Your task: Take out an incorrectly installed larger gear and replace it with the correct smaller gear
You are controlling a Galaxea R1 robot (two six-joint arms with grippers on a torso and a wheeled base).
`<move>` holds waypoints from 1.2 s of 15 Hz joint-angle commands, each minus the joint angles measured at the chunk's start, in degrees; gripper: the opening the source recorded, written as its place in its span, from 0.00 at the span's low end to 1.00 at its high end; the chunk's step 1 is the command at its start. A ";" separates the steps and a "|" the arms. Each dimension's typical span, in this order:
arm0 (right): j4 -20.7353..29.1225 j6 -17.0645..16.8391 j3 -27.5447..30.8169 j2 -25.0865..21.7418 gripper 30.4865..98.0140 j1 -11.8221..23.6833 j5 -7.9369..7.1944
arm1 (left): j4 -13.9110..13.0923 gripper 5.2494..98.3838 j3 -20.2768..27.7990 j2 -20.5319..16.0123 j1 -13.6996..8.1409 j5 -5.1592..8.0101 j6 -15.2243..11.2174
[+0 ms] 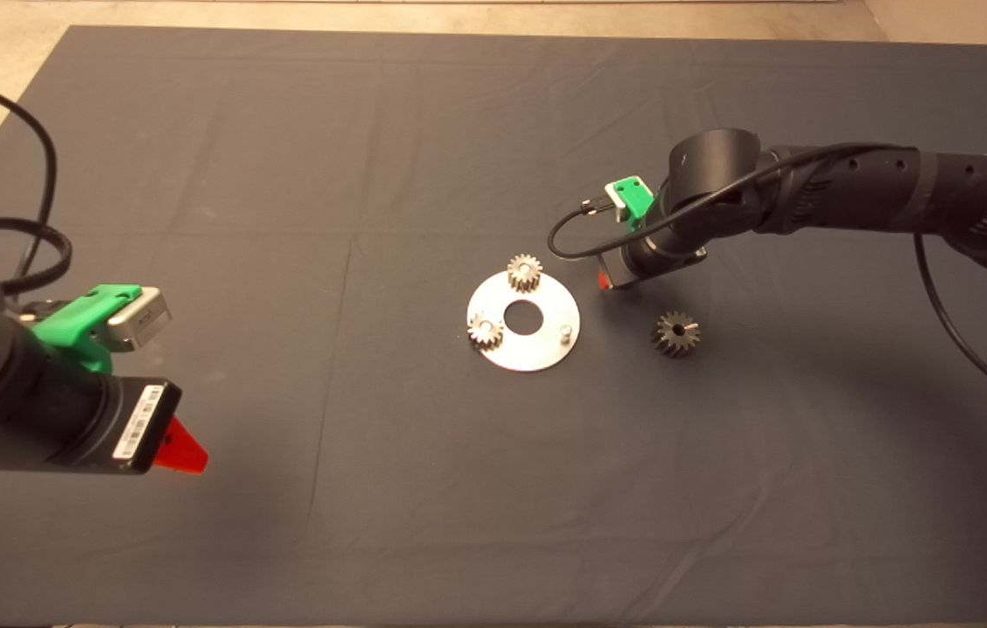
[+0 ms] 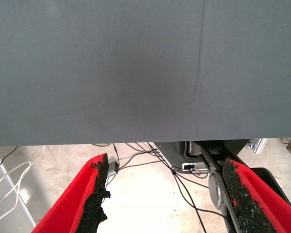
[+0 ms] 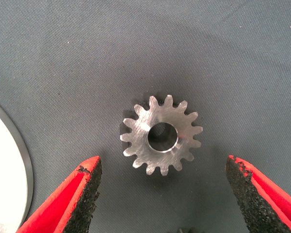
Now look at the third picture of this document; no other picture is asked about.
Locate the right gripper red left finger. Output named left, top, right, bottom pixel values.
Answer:
left=16, top=155, right=103, bottom=233

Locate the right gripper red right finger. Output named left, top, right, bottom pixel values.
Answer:
left=226, top=154, right=291, bottom=233

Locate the small steel spur gear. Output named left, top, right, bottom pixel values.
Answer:
left=120, top=94, right=203, bottom=176

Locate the round metal plate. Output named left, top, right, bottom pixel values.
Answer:
left=0, top=97, right=34, bottom=233

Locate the dark grey table cloth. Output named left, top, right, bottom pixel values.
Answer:
left=0, top=0, right=291, bottom=233

